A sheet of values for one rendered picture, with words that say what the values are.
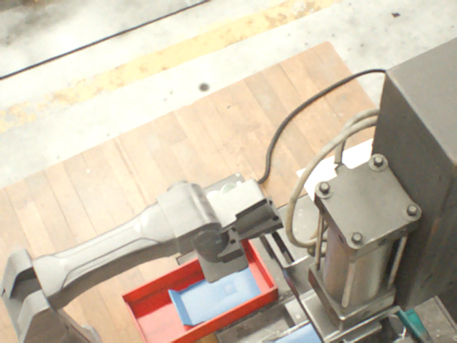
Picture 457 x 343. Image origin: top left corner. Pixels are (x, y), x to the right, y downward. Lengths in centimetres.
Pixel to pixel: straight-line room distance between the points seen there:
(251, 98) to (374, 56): 123
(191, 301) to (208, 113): 41
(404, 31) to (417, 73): 213
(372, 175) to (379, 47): 200
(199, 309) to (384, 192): 66
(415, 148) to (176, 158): 87
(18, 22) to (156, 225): 212
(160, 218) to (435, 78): 42
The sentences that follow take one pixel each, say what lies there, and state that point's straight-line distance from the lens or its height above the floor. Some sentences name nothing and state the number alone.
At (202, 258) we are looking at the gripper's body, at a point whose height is 118.
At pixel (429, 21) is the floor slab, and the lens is 305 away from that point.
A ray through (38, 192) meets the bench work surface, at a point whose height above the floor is 90.
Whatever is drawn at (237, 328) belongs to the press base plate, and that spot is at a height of 90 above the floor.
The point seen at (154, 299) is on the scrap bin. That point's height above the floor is 90.
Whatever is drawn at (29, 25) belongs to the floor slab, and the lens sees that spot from 314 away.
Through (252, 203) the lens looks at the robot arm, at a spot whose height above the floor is 133.
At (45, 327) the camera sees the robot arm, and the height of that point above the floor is 132.
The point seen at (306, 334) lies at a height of 99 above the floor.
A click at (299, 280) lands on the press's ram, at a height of 114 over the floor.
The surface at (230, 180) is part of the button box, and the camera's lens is 163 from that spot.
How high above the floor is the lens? 237
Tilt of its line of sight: 61 degrees down
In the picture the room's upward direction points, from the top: 7 degrees counter-clockwise
